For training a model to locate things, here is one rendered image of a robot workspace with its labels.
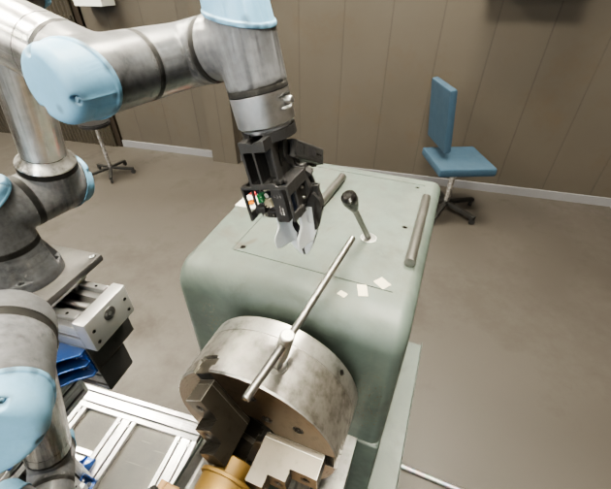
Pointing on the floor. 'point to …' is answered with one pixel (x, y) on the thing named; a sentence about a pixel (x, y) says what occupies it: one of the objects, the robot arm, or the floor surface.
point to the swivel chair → (438, 115)
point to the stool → (104, 147)
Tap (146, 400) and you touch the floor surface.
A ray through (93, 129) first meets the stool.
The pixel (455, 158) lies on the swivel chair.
